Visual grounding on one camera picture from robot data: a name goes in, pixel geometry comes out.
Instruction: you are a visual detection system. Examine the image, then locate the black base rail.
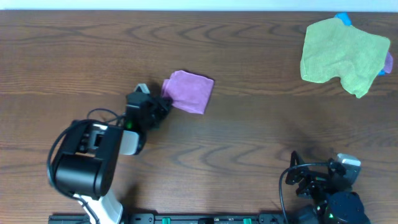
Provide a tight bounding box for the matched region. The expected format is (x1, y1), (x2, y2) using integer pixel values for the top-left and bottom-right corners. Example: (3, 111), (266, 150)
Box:
(47, 213), (286, 224)

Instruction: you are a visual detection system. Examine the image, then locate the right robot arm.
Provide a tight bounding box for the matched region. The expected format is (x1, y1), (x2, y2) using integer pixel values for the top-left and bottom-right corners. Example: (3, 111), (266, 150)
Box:
(279, 151), (370, 224)

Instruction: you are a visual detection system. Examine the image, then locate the purple microfiber cloth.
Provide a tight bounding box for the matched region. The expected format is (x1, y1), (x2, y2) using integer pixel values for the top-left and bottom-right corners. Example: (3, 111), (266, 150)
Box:
(161, 70), (215, 114)

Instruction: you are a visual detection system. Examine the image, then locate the left camera cable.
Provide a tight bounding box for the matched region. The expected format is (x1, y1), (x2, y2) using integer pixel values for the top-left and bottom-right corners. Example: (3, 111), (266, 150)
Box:
(45, 108), (125, 224)

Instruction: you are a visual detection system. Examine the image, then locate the camera cable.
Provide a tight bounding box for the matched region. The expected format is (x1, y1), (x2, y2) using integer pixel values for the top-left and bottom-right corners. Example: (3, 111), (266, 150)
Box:
(45, 108), (125, 224)
(278, 162), (330, 224)

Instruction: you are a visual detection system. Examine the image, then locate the blue cloth under pile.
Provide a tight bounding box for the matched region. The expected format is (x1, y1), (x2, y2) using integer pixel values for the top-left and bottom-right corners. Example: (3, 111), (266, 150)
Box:
(335, 12), (352, 26)

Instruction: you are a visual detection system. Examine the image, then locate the green microfiber cloth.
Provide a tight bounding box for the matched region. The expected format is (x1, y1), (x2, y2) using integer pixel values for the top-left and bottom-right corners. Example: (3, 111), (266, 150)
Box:
(300, 18), (391, 98)

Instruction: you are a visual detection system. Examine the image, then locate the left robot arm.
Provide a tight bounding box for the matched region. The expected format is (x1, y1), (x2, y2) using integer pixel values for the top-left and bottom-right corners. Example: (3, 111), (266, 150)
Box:
(47, 91), (172, 223)

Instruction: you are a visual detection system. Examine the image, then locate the right camera cable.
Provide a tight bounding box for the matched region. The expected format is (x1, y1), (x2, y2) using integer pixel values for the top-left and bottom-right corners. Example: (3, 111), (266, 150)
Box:
(278, 162), (330, 224)

